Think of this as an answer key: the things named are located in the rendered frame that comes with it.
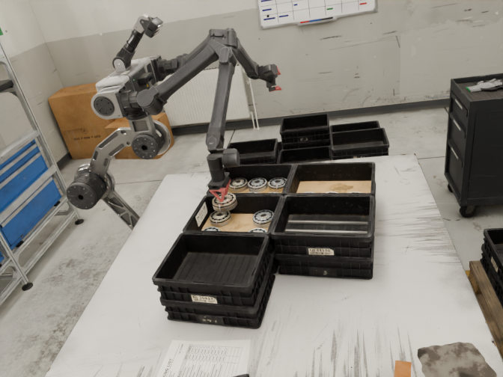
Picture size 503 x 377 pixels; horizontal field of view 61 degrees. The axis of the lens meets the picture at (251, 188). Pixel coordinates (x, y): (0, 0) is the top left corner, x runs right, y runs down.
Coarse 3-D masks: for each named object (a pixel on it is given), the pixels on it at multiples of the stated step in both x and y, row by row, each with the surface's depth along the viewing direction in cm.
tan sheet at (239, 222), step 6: (234, 216) 206; (240, 216) 205; (246, 216) 204; (252, 216) 204; (234, 222) 202; (240, 222) 201; (246, 222) 200; (252, 222) 199; (204, 228) 202; (222, 228) 199; (228, 228) 198; (234, 228) 198; (240, 228) 197; (246, 228) 196; (252, 228) 195; (264, 228) 194
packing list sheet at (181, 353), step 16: (176, 352) 158; (192, 352) 157; (208, 352) 156; (224, 352) 155; (240, 352) 153; (160, 368) 153; (176, 368) 152; (192, 368) 151; (208, 368) 150; (224, 368) 149; (240, 368) 148
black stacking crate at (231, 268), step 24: (192, 240) 184; (216, 240) 180; (240, 240) 176; (168, 264) 172; (192, 264) 180; (216, 264) 178; (240, 264) 175; (264, 264) 170; (168, 288) 162; (192, 288) 158
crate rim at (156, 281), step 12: (264, 240) 170; (168, 252) 174; (264, 252) 166; (156, 276) 163; (252, 276) 153; (204, 288) 155; (216, 288) 153; (228, 288) 151; (240, 288) 150; (252, 288) 151
